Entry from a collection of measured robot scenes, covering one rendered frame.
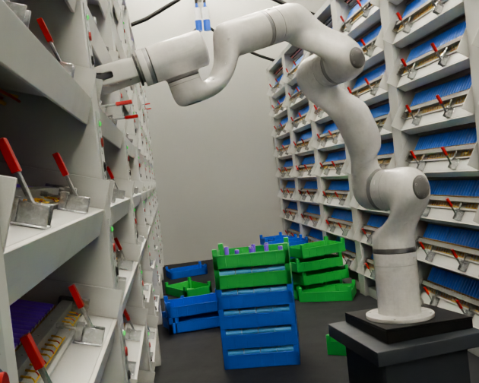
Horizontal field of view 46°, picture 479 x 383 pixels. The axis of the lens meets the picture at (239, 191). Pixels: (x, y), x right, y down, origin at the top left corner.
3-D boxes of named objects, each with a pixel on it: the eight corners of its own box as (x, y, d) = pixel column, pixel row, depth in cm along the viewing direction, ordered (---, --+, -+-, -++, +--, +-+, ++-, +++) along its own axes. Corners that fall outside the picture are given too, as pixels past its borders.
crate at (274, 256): (290, 255, 240) (287, 236, 240) (289, 263, 220) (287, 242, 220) (220, 261, 243) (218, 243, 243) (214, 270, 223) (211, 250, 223)
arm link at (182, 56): (158, 87, 135) (144, 49, 133) (210, 68, 136) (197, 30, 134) (160, 86, 127) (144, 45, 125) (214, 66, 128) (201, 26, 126)
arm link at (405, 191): (393, 248, 171) (386, 169, 171) (444, 250, 155) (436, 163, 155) (363, 253, 164) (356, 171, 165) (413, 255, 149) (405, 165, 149)
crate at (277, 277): (292, 273, 241) (290, 255, 240) (291, 283, 220) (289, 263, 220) (222, 280, 244) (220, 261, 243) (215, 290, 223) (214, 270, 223)
